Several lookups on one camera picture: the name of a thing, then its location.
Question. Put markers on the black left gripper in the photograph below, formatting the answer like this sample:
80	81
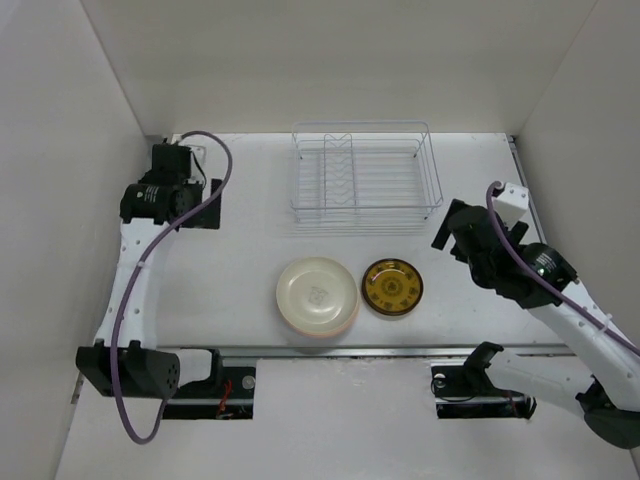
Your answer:
206	219

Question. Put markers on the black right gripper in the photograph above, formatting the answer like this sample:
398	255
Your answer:
444	231

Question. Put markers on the cream white plate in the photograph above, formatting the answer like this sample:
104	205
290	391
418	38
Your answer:
315	283

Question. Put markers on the yellow plate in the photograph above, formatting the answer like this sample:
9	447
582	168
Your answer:
314	324

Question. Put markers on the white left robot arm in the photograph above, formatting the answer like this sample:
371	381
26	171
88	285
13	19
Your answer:
129	324

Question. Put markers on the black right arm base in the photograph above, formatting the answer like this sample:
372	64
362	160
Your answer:
457	399

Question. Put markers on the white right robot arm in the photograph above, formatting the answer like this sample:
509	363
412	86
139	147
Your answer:
605	394

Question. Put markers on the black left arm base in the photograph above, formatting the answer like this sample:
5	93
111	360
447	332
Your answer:
227	396

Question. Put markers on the white foam front board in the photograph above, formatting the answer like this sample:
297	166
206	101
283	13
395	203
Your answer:
318	419

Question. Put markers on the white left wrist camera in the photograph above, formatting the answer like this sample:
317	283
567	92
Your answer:
199	153

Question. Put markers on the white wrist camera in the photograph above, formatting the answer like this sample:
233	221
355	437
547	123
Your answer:
199	153
511	203

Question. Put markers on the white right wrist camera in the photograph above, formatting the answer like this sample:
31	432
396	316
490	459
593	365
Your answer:
511	203

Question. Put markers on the white wire dish rack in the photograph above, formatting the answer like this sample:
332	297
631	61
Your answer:
363	177

